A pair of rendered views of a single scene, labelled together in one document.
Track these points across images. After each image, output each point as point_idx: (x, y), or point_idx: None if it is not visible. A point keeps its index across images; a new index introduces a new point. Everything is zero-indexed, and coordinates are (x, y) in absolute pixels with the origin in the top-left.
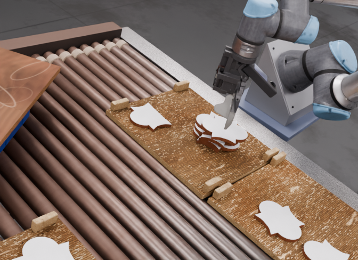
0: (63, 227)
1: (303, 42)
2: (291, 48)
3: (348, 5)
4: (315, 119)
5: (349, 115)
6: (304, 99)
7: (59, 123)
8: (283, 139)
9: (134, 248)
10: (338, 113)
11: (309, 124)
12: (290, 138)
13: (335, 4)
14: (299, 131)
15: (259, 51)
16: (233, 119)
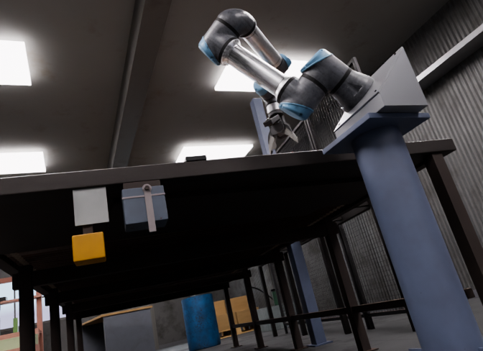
0: None
1: (257, 93)
2: (375, 75)
3: (261, 57)
4: (356, 122)
5: (279, 105)
6: (353, 110)
7: None
8: (360, 159)
9: None
10: (280, 109)
11: (349, 130)
12: (325, 150)
13: (265, 61)
14: (333, 141)
15: (268, 109)
16: (269, 147)
